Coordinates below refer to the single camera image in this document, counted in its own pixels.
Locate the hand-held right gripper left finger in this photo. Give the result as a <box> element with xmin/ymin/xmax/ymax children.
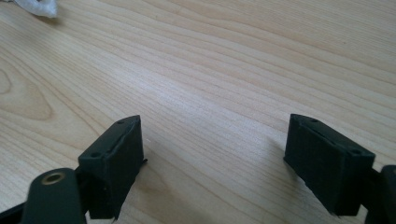
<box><xmin>78</xmin><ymin>114</ymin><xmax>146</xmax><ymax>220</ymax></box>

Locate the white towel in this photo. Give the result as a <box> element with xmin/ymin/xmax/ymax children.
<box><xmin>11</xmin><ymin>0</ymin><xmax>59</xmax><ymax>19</ymax></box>

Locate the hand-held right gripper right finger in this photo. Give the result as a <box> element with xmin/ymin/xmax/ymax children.
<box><xmin>283</xmin><ymin>113</ymin><xmax>376</xmax><ymax>217</ymax></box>

